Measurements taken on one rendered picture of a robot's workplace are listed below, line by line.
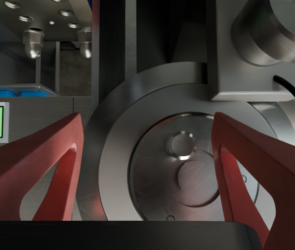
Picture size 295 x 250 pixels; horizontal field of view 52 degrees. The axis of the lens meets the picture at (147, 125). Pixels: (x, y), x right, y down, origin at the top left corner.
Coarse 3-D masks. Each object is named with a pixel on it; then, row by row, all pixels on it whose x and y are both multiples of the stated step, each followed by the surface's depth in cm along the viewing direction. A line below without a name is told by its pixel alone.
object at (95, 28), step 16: (96, 0) 21; (112, 0) 28; (96, 16) 20; (112, 16) 28; (96, 32) 20; (112, 32) 28; (96, 48) 20; (112, 48) 28; (96, 64) 20; (112, 64) 28; (96, 80) 20; (112, 80) 28; (96, 96) 20
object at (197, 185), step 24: (168, 120) 17; (192, 120) 17; (144, 144) 17; (144, 168) 17; (168, 168) 18; (192, 168) 17; (240, 168) 17; (144, 192) 17; (168, 192) 17; (192, 192) 17; (216, 192) 17; (144, 216) 17; (168, 216) 17; (192, 216) 17; (216, 216) 17
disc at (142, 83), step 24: (144, 72) 20; (168, 72) 20; (192, 72) 20; (120, 96) 20; (96, 120) 19; (288, 120) 19; (96, 144) 19; (96, 168) 19; (96, 192) 19; (96, 216) 19
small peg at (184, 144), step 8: (176, 136) 14; (184, 136) 14; (192, 136) 15; (168, 144) 15; (176, 144) 14; (184, 144) 14; (192, 144) 14; (168, 152) 16; (176, 152) 14; (184, 152) 14; (192, 152) 14
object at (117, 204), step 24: (144, 96) 19; (168, 96) 18; (192, 96) 18; (120, 120) 18; (144, 120) 18; (240, 120) 18; (264, 120) 18; (120, 144) 18; (120, 168) 18; (120, 192) 18; (264, 192) 18; (120, 216) 18; (264, 216) 18
